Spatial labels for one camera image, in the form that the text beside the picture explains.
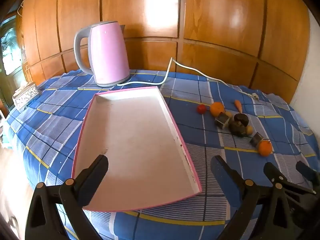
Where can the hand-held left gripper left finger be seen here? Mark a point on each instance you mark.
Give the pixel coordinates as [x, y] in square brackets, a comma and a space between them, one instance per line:
[102, 165]

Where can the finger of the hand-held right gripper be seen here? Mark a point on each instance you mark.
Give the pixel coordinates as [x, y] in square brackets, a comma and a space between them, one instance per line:
[271, 171]
[306, 172]

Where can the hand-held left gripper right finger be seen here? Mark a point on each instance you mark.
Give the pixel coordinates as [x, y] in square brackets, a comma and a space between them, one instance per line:
[222, 175]

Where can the orange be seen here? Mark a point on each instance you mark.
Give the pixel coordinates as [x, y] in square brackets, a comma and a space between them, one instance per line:
[265, 148]
[217, 108]

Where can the pink-rimmed white tray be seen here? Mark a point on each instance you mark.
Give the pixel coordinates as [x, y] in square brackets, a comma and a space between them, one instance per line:
[135, 135]

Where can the small yellow longan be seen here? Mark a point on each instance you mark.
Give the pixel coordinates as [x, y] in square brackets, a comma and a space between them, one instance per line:
[228, 114]
[249, 130]

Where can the dark brown taro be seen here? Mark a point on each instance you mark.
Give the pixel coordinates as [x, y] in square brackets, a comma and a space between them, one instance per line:
[237, 130]
[241, 118]

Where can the black sushi roll piece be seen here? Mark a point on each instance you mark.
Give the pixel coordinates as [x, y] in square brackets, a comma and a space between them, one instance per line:
[222, 121]

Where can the red cherry tomato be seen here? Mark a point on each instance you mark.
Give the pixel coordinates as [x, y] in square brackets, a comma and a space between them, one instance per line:
[201, 108]

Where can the small carrot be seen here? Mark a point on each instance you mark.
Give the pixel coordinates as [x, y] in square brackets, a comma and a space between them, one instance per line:
[238, 105]

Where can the blue plaid tablecloth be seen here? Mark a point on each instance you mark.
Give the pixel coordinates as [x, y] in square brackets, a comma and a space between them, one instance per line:
[62, 127]

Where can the ornate white tissue box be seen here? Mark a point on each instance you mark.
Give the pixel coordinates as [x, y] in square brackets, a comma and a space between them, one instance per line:
[26, 96]

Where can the pink electric kettle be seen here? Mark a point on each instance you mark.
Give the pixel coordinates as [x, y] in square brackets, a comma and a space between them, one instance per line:
[107, 52]

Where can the glass window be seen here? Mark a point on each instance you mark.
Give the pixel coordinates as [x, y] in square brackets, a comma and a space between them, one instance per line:
[10, 50]

